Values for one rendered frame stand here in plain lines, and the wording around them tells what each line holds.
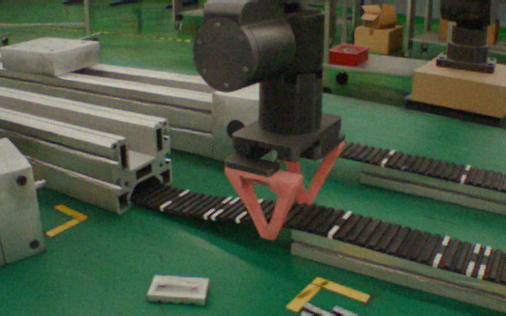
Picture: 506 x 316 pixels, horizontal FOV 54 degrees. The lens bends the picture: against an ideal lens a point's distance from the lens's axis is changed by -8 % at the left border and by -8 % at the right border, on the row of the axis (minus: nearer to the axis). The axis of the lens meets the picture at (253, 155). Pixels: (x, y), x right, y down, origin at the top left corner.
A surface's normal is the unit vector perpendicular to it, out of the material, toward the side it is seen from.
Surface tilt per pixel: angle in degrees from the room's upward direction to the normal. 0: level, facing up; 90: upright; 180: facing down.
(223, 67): 90
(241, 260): 0
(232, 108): 90
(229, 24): 90
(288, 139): 0
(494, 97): 90
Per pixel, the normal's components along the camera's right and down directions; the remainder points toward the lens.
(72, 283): 0.00, -0.93
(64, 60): 0.86, 0.19
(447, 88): -0.58, 0.31
